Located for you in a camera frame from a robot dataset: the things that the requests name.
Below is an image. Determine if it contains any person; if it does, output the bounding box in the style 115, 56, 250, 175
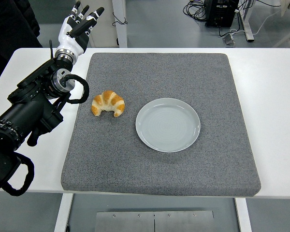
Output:
0, 0, 44, 84

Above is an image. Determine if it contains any beige fabric object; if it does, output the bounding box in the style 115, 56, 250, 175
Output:
280, 0, 290, 16

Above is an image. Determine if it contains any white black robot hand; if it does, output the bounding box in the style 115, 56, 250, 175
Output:
56, 0, 105, 56

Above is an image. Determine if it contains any golden croissant bread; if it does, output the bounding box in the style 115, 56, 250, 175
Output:
91, 90, 126, 117

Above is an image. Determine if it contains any black cable bundle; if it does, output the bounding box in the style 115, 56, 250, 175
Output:
183, 0, 207, 23

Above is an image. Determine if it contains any grey power adapter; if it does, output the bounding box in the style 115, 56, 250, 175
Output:
222, 33, 237, 46

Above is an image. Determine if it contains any white desk side panel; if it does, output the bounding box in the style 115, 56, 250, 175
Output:
87, 0, 116, 48

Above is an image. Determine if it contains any white desk post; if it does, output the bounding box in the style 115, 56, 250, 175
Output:
111, 0, 128, 48

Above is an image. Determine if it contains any round light grey plate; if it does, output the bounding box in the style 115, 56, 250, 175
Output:
135, 97, 201, 153

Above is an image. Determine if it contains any grey felt mat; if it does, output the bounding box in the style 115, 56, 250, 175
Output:
60, 52, 261, 198

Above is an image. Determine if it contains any white table leg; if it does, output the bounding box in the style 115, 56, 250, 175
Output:
234, 197, 253, 232
54, 193, 74, 232

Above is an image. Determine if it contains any black computer case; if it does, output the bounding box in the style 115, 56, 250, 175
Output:
204, 0, 240, 28

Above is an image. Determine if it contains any white desk leg with foot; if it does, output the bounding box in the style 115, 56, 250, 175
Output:
239, 0, 255, 42

